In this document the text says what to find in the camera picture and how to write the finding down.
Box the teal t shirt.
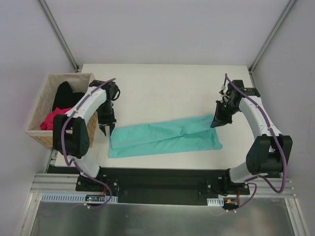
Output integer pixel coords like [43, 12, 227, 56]
[108, 115, 223, 158]

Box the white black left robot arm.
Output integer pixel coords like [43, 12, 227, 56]
[53, 78, 120, 191]

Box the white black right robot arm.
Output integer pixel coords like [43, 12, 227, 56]
[211, 76, 293, 196]

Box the wicker laundry basket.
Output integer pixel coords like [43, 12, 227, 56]
[25, 73, 95, 148]

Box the black t shirt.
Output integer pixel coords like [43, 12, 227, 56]
[52, 81, 85, 111]

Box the pink t shirt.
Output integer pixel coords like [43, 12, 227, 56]
[40, 108, 71, 130]

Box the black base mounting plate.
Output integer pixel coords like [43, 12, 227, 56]
[75, 168, 250, 206]

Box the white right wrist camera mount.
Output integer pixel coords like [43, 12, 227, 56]
[219, 84, 226, 96]

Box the right white cable duct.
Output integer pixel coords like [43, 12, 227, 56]
[207, 196, 241, 207]

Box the white cable duct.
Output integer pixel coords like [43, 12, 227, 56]
[41, 193, 118, 204]
[207, 196, 241, 207]

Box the aluminium front frame rail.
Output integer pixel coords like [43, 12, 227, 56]
[31, 166, 297, 198]

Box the left white cable duct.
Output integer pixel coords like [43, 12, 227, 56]
[41, 193, 118, 204]

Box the right rear aluminium post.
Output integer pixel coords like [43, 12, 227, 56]
[249, 0, 298, 75]

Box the aluminium post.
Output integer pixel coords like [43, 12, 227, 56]
[37, 0, 80, 73]
[249, 0, 298, 75]

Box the left rear aluminium post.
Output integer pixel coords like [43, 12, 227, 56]
[37, 0, 80, 73]

